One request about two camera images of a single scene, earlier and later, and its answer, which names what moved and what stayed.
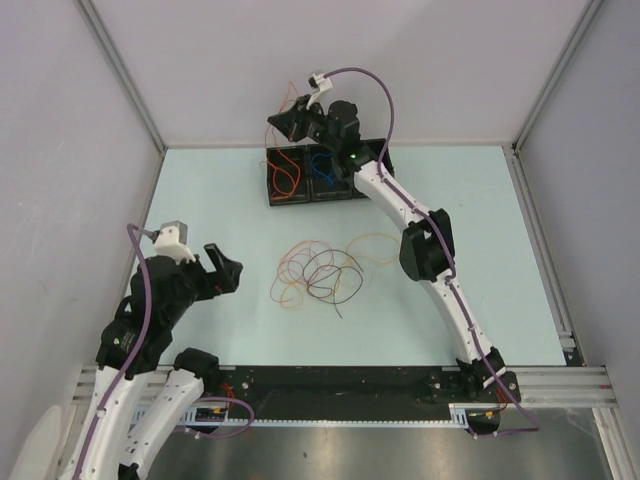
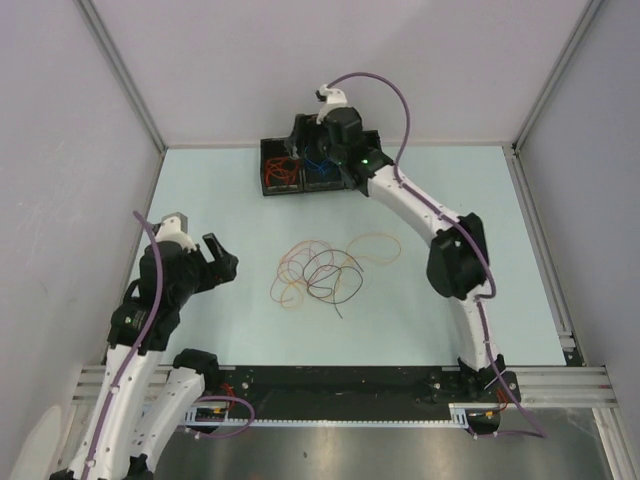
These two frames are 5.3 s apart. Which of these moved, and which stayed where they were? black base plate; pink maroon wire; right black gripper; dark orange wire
Moved: dark orange wire; right black gripper
Stayed: black base plate; pink maroon wire
